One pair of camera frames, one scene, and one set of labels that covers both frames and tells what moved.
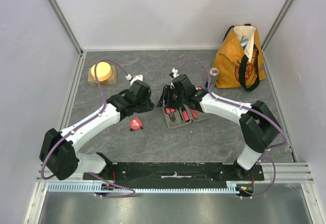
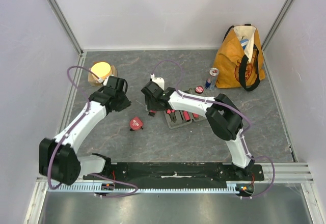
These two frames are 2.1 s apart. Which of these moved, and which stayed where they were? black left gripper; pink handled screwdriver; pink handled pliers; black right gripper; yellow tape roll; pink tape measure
Moved: black left gripper; black right gripper
Stayed: pink handled screwdriver; pink handled pliers; yellow tape roll; pink tape measure
